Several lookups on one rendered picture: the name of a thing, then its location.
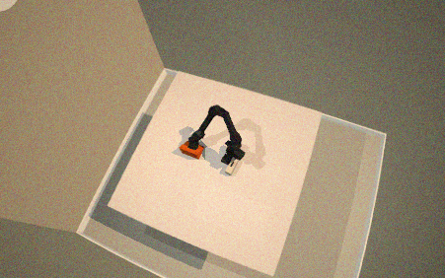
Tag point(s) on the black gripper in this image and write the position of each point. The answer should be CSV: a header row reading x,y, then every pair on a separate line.
x,y
227,158

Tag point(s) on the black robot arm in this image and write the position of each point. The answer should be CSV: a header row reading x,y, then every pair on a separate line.
x,y
235,138

